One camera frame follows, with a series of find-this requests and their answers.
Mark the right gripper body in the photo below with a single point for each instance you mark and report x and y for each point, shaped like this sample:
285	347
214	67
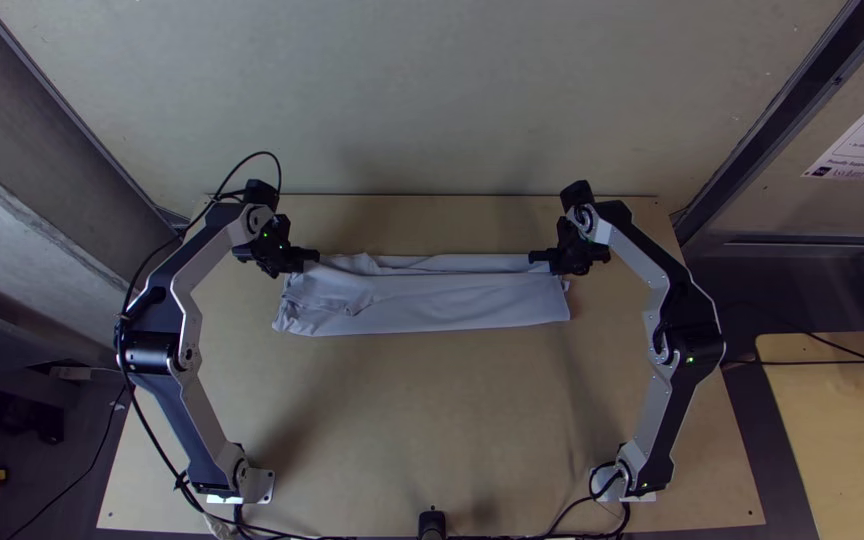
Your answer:
578	256

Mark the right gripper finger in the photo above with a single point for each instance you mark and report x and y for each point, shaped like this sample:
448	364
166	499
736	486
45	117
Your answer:
541	257

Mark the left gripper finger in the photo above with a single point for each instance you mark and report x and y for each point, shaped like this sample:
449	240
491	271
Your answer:
309	256

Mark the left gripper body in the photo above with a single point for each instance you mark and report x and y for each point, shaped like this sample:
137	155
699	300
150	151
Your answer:
282	259

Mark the light grey t-shirt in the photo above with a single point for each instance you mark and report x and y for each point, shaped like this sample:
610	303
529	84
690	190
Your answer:
432	300

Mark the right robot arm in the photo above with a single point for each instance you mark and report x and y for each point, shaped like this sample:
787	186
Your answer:
672	300

